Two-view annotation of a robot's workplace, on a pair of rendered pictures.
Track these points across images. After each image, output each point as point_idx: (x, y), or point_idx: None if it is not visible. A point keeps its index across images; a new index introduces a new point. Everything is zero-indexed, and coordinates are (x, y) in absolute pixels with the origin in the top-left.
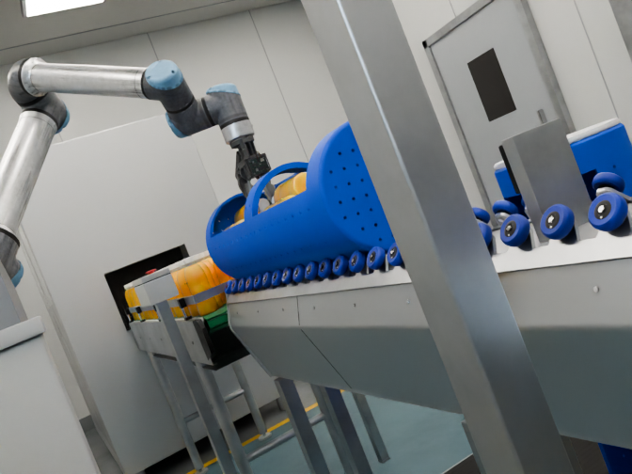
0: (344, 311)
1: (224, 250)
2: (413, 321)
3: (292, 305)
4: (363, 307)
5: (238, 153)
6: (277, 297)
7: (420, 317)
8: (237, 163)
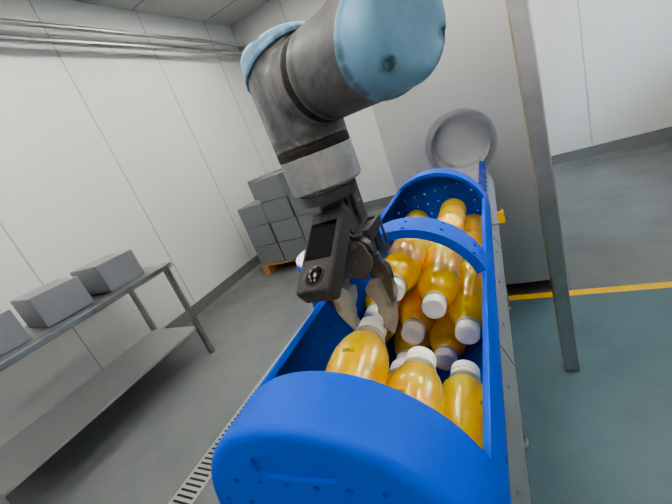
0: (502, 294)
1: (504, 409)
2: (501, 258)
3: (503, 360)
4: (499, 277)
5: (346, 211)
6: (502, 379)
7: (500, 254)
8: (345, 237)
